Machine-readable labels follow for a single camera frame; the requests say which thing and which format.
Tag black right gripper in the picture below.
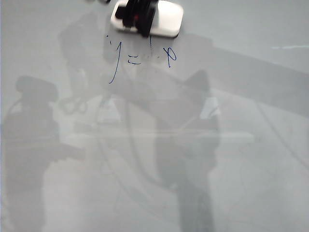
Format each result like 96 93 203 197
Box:
115 0 158 38

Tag white rectangular whiteboard eraser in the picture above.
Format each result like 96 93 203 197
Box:
110 0 184 38

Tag white glossy whiteboard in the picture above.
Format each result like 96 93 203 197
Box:
0 0 309 232

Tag blue marker ink marks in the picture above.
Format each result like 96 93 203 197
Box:
105 34 178 85

